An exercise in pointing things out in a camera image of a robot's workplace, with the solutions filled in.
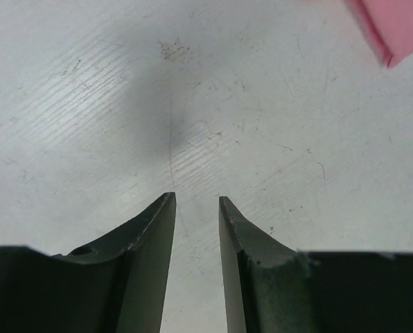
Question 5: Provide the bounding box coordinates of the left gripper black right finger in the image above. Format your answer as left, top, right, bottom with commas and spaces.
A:
219, 196, 413, 332

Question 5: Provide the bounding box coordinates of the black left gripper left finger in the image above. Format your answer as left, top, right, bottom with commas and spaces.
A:
0, 192, 176, 332

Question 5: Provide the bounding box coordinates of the pink t shirt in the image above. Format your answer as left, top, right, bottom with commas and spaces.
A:
346, 0, 413, 68

